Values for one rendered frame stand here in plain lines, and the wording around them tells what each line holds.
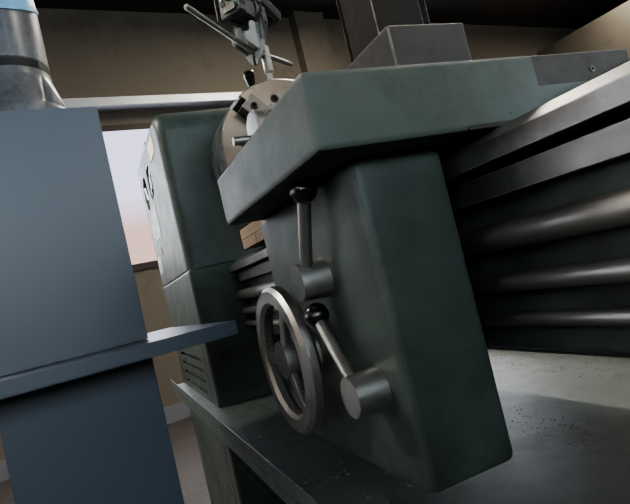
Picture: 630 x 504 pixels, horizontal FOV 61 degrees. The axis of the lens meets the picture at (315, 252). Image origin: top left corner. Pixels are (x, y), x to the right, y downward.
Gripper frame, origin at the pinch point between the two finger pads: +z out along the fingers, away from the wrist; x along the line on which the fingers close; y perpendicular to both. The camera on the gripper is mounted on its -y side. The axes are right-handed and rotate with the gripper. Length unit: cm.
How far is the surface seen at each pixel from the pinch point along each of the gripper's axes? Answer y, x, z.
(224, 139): 11.0, -4.2, 18.8
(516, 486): 42, 53, 76
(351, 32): 37, 43, 24
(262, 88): 2.1, 1.6, 7.8
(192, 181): 7.1, -20.1, 23.5
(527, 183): 53, 63, 49
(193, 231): 8.6, -21.1, 35.3
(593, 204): 57, 67, 52
